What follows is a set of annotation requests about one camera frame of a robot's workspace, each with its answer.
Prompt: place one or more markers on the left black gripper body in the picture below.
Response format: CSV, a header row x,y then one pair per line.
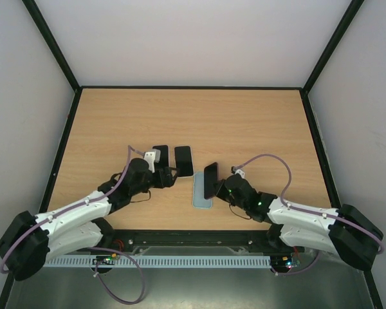
x,y
159,183

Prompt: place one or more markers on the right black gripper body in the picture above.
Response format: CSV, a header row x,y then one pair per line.
x,y
220,190

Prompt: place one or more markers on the black screen phone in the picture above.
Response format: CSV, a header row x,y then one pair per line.
x,y
162,156

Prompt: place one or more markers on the cream white phone case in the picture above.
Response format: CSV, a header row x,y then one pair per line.
x,y
192,161

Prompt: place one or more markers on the light blue phone case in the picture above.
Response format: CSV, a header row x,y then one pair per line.
x,y
198,197

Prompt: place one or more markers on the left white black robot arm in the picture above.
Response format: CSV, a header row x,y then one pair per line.
x,y
67,222

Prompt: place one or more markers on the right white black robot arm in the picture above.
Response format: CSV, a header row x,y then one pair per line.
x,y
344,232

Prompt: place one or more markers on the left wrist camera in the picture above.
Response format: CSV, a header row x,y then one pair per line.
x,y
152,157

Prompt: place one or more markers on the black aluminium frame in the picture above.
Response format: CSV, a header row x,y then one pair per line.
x,y
193,238

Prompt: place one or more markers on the white slotted cable duct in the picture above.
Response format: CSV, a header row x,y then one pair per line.
x,y
108,261

